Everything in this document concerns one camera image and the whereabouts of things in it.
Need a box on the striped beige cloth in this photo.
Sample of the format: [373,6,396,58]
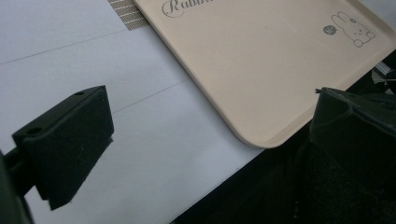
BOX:
[106,0,150,32]

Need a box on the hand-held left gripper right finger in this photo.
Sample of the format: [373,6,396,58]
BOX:
[309,87,396,190]

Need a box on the metal stand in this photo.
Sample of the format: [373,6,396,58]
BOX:
[371,61,396,95]

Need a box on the beige tray with rabbit print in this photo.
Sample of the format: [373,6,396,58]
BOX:
[134,0,396,149]

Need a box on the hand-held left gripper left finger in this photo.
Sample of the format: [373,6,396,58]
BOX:
[3,85,115,211]

